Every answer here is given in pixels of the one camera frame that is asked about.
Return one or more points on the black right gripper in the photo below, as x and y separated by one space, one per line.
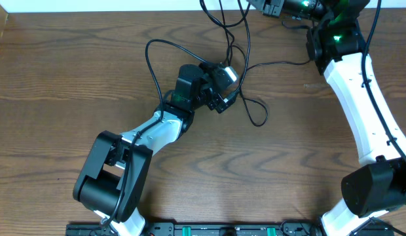
272 8

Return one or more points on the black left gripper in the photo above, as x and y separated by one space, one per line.
221 105

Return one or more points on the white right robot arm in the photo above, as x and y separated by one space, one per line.
341 54

